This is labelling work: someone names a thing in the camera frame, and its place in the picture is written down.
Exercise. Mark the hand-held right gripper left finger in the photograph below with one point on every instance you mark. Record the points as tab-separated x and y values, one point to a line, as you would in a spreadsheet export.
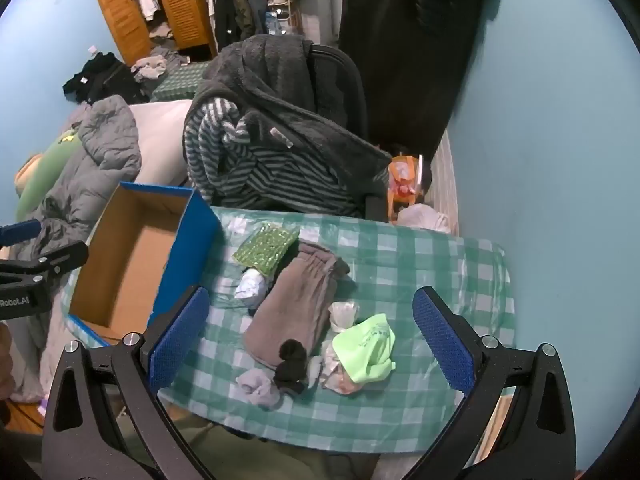
180	335

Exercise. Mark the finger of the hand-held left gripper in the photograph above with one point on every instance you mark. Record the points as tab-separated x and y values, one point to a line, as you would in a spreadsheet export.
55	257
20	232

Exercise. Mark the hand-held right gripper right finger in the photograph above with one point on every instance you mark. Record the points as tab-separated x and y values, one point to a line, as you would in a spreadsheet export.
445	340

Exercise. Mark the blue cardboard box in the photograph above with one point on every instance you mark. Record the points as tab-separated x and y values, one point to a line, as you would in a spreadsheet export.
125	270

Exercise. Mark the neon green cloth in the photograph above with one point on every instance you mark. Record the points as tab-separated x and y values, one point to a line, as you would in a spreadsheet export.
365	350

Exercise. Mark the white blue plastic bag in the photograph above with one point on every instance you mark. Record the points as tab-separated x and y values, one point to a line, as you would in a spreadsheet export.
252	287

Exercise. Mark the bag with pink contents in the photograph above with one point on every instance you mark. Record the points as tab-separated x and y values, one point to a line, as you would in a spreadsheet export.
336	382

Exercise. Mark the green sequin pouch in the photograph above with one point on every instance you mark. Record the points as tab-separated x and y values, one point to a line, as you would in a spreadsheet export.
265	247

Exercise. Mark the grey white bag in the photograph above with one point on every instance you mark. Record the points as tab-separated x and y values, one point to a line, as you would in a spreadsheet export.
315	370

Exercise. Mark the light grey garment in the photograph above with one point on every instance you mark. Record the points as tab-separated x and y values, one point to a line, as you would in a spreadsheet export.
30	360

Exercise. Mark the green plush pillow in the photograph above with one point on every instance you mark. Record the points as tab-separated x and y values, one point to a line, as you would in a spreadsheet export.
45	175

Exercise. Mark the grey sock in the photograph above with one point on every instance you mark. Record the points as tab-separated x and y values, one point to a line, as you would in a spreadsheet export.
257	385

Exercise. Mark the black sock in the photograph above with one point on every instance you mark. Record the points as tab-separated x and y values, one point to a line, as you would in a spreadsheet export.
291	360

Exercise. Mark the grey puffer jacket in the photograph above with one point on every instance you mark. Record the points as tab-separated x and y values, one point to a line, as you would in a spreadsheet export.
100	150

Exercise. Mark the white ribbed panel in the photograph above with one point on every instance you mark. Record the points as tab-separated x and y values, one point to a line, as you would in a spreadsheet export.
445	185

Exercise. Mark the person's olive trousers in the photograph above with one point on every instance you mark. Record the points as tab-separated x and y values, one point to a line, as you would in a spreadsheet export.
280	460

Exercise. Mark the pale pink bedding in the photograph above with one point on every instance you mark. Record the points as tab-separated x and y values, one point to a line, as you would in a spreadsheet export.
160	135

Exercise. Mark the orange bag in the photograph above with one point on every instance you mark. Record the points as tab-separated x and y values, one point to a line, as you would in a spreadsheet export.
400	180

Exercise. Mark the pile of black clothes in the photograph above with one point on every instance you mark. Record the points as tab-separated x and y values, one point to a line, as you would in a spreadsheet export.
105	80

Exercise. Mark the grey striped garment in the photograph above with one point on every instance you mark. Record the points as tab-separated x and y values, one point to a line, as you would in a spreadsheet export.
280	175

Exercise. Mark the pile of grey clothes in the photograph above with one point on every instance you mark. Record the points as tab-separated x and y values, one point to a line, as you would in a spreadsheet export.
150	67

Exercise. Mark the dark green checkered tablecloth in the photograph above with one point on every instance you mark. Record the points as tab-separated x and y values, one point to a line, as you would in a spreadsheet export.
182	82

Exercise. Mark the dark grey fleece robe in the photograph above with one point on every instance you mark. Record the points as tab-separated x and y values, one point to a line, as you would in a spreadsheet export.
280	90

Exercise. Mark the wooden louvred wardrobe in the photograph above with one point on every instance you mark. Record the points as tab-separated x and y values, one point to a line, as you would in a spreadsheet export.
180	5

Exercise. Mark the black office chair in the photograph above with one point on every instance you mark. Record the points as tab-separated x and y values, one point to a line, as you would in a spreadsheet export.
345	75

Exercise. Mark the large black hanging jacket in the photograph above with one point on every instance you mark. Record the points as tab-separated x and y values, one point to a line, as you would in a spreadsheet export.
410	50

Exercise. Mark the hanging dark coats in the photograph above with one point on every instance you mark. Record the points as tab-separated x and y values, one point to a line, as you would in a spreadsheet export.
240	10

